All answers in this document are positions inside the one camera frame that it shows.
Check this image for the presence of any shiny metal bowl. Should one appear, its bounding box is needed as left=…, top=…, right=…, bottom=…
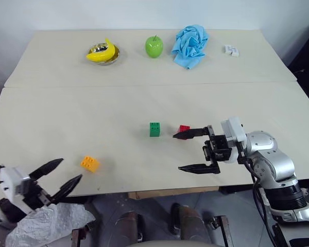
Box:
left=88, top=43, right=121, bottom=66

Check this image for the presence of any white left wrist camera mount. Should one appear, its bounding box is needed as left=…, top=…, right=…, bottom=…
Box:
left=0, top=166, right=37, bottom=215

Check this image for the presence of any yellow toy banana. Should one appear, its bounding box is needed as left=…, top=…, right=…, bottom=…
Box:
left=85, top=38, right=116, bottom=62

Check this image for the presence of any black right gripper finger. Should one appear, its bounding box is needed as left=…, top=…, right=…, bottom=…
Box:
left=178, top=163, right=221, bottom=176
left=172, top=126, right=209, bottom=140

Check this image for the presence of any green toy brick cube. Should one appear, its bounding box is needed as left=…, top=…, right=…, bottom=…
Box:
left=149, top=122, right=162, bottom=137

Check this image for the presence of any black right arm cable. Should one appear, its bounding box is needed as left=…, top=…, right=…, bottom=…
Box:
left=237, top=144, right=286, bottom=247

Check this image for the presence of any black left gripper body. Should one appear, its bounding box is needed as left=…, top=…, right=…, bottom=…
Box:
left=14, top=177, right=55, bottom=214

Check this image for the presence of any crumpled blue cloth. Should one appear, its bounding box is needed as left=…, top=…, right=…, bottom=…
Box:
left=170, top=24, right=211, bottom=70

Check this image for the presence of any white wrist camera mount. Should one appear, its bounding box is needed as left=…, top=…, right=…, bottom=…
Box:
left=220, top=116, right=248, bottom=165
left=0, top=166, right=37, bottom=215

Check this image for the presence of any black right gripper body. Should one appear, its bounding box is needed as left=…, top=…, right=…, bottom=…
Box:
left=202, top=125, right=233, bottom=168

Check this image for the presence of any dark rounded robot leg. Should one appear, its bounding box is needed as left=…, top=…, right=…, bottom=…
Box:
left=114, top=210, right=145, bottom=244
left=169, top=203, right=213, bottom=244

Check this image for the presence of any red toy brick cube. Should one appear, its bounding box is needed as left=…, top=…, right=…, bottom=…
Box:
left=177, top=125, right=191, bottom=140

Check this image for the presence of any orange toy brick cube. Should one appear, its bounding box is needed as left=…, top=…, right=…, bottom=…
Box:
left=80, top=155, right=101, bottom=174

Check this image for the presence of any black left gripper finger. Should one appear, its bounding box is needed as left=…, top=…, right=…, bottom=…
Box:
left=46, top=174, right=83, bottom=206
left=28, top=158, right=64, bottom=184

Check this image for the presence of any black metal frame bracket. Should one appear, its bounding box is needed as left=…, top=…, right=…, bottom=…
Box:
left=210, top=215, right=235, bottom=247

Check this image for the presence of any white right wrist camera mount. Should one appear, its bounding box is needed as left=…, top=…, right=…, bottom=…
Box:
left=220, top=116, right=248, bottom=165

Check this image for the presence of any green toy apple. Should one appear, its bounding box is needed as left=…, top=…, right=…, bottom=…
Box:
left=144, top=35, right=164, bottom=59

